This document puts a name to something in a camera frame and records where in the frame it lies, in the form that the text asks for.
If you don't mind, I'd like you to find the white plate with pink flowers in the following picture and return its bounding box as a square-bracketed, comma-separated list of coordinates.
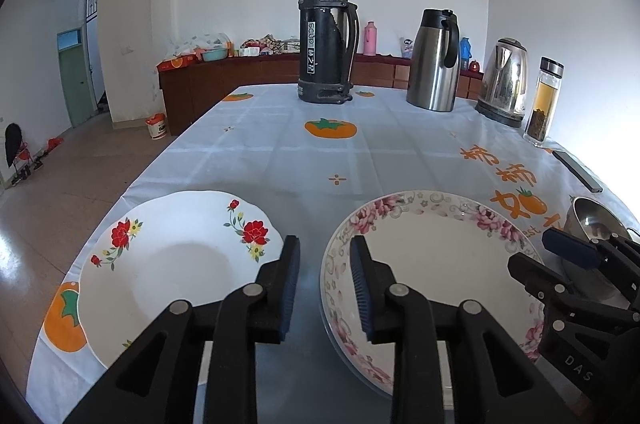
[320, 190, 547, 399]

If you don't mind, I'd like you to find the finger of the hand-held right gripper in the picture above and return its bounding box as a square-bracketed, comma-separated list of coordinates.
[542, 228, 640, 311]
[507, 252, 640, 335]

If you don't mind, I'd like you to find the stainless steel bowl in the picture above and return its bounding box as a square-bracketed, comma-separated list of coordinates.
[560, 196, 634, 301]

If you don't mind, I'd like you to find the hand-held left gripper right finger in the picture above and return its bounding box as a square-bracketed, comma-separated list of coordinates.
[349, 235, 583, 424]

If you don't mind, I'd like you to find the orange cardboard box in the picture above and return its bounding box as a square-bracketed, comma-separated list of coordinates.
[157, 55, 197, 72]

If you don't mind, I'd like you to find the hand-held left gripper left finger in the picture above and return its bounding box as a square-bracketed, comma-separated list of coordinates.
[65, 234, 302, 424]

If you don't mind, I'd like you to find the black chair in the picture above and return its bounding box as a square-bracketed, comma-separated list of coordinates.
[4, 123, 36, 179]

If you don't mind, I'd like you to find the white plate with red flowers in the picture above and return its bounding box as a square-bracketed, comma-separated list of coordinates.
[76, 190, 296, 386]

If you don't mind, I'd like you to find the pile of colourful cloth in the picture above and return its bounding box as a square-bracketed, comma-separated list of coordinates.
[241, 34, 301, 56]

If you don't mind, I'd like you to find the black smartphone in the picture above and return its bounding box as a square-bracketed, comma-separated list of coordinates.
[552, 150, 604, 194]

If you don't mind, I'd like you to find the white plastic bucket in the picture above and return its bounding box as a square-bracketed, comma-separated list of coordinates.
[145, 113, 168, 140]

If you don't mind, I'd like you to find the steel carafe with black handle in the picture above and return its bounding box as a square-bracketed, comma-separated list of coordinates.
[406, 8, 461, 113]

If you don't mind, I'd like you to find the green door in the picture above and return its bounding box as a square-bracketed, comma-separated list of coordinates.
[56, 28, 96, 128]

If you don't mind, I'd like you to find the glass tea bottle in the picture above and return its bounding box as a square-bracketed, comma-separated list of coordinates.
[523, 56, 565, 148]

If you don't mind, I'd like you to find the black travel thermos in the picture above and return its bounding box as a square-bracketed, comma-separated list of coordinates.
[298, 0, 359, 104]

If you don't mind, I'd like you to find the clear plastic bag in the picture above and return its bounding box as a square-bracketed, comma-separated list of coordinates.
[169, 32, 234, 55]

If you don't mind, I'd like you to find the brown wooden cabinet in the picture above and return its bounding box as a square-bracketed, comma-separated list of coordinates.
[157, 52, 485, 138]

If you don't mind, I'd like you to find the stainless steel electric kettle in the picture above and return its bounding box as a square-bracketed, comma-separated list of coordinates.
[475, 37, 529, 128]

